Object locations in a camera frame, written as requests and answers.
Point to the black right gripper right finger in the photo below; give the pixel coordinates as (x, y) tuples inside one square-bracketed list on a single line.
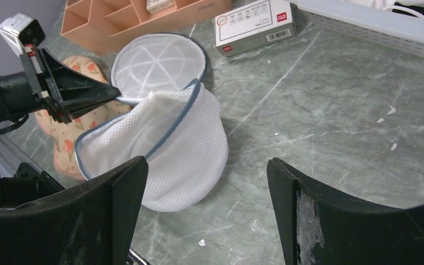
[(319, 224)]

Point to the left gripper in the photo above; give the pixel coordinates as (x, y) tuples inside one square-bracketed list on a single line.
[(46, 83)]

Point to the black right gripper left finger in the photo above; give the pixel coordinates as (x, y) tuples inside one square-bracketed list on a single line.
[(69, 223)]

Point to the white mesh laundry bag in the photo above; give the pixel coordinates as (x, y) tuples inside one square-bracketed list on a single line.
[(174, 123)]

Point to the floral peach bra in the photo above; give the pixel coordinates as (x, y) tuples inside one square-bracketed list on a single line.
[(65, 135)]

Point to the orange plastic file organizer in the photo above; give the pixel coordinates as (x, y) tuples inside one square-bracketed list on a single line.
[(103, 27)]

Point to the small white staples box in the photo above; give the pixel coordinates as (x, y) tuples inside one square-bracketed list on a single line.
[(155, 6)]

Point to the white grey deli box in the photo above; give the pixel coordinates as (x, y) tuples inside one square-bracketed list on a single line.
[(254, 25)]

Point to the white plastic basket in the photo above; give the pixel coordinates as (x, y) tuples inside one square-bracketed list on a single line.
[(397, 31)]

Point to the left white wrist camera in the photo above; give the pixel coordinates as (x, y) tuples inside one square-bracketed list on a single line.
[(20, 30)]

